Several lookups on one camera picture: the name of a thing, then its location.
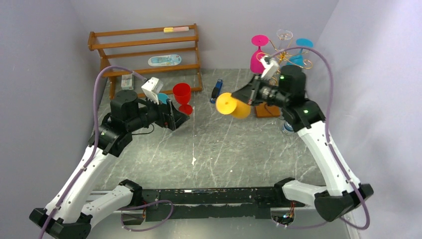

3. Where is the red plastic wine glass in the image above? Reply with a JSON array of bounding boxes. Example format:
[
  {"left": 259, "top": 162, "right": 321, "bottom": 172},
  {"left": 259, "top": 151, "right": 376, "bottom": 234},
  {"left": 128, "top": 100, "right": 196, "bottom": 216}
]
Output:
[{"left": 172, "top": 83, "right": 193, "bottom": 115}]

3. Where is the blue white oval package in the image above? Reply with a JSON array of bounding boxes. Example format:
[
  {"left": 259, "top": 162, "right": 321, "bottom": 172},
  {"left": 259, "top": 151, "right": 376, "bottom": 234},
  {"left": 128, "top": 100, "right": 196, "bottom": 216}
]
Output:
[{"left": 148, "top": 54, "right": 182, "bottom": 67}]

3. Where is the yellow plastic wine glass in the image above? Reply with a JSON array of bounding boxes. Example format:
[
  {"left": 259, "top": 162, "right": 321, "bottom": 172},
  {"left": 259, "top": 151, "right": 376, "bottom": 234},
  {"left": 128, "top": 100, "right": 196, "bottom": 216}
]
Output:
[{"left": 215, "top": 92, "right": 251, "bottom": 119}]

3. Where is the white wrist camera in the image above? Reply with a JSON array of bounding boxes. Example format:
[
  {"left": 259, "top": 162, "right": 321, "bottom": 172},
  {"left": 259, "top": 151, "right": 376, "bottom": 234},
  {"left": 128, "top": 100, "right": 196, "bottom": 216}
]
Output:
[
  {"left": 141, "top": 77, "right": 163, "bottom": 105},
  {"left": 260, "top": 56, "right": 280, "bottom": 79}
]

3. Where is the gold wire wine glass rack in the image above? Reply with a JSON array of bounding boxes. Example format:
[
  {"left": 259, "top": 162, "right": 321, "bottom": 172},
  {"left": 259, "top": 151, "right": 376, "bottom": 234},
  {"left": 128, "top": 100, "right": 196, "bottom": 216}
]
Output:
[{"left": 254, "top": 38, "right": 314, "bottom": 119}]

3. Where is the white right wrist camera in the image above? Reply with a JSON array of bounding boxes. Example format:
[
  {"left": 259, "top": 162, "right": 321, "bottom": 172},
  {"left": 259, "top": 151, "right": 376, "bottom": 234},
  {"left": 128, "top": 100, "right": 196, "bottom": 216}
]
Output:
[{"left": 260, "top": 56, "right": 280, "bottom": 79}]

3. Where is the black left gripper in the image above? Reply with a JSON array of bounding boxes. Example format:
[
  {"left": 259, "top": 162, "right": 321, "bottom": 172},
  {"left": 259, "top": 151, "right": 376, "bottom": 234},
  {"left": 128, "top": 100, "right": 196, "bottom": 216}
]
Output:
[{"left": 128, "top": 92, "right": 190, "bottom": 132}]

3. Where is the wooden shelf rack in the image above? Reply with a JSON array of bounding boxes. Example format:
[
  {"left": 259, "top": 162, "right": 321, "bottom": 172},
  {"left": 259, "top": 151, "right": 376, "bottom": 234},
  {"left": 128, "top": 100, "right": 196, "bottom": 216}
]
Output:
[{"left": 88, "top": 23, "right": 203, "bottom": 92}]

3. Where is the small teal white box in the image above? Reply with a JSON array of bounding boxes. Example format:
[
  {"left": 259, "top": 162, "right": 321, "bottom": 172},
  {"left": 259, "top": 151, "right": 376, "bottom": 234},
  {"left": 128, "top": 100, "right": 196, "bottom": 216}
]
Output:
[{"left": 121, "top": 74, "right": 134, "bottom": 90}]

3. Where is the teal plastic wine glass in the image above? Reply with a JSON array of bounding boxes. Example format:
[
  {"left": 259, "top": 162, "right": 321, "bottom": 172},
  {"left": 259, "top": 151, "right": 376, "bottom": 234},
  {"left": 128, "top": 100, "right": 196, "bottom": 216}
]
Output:
[{"left": 158, "top": 93, "right": 169, "bottom": 104}]

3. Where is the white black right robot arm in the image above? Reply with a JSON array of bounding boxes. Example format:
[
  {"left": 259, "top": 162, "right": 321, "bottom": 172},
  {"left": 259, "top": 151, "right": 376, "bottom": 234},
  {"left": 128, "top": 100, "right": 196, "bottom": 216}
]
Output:
[{"left": 231, "top": 65, "right": 374, "bottom": 222}]

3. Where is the pink plastic wine glass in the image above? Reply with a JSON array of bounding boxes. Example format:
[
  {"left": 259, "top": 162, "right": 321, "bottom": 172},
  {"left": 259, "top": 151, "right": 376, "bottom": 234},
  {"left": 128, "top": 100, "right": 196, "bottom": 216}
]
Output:
[{"left": 250, "top": 34, "right": 269, "bottom": 74}]

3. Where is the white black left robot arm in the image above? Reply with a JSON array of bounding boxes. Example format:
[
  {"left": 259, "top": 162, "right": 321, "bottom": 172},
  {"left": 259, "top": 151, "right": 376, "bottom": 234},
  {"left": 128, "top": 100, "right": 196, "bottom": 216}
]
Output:
[{"left": 29, "top": 90, "right": 189, "bottom": 239}]

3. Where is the blue hanging wine glass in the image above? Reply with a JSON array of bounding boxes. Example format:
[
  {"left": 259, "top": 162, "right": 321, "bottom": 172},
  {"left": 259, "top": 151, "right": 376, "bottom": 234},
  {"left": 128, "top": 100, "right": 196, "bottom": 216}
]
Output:
[{"left": 287, "top": 38, "right": 314, "bottom": 69}]

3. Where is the yellow pink eraser bar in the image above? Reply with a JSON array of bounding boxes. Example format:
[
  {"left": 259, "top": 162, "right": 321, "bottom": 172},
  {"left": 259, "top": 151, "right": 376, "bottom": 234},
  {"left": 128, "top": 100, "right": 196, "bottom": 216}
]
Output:
[{"left": 163, "top": 26, "right": 190, "bottom": 33}]

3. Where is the clear wine glass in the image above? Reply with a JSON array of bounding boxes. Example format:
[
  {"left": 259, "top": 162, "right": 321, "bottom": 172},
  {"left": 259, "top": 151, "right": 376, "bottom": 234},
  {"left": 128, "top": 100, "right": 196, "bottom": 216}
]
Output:
[{"left": 276, "top": 29, "right": 293, "bottom": 51}]

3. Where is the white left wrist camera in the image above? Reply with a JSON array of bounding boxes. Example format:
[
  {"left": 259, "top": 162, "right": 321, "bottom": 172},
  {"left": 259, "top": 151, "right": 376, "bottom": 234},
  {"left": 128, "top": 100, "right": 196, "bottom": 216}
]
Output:
[{"left": 141, "top": 77, "right": 163, "bottom": 105}]

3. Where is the blue stapler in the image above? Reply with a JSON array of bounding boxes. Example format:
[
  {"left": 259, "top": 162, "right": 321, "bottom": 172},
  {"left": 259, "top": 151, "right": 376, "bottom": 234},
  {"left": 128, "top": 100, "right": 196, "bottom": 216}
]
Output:
[{"left": 210, "top": 79, "right": 223, "bottom": 104}]

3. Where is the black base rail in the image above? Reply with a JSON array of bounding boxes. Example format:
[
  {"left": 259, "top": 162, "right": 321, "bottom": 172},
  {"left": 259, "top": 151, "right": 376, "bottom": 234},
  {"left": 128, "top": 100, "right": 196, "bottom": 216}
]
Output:
[{"left": 128, "top": 187, "right": 304, "bottom": 222}]

